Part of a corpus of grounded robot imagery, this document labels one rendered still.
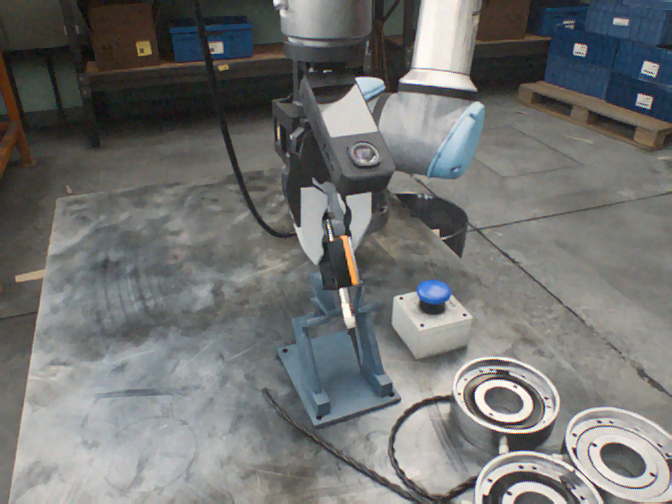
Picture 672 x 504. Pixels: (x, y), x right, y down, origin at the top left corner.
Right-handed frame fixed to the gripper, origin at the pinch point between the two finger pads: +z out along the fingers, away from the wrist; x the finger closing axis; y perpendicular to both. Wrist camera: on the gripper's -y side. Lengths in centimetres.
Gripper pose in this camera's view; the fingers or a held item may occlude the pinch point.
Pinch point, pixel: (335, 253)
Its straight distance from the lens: 55.3
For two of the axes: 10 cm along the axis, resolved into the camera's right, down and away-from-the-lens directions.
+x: -9.2, 2.0, -3.3
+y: -3.8, -4.8, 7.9
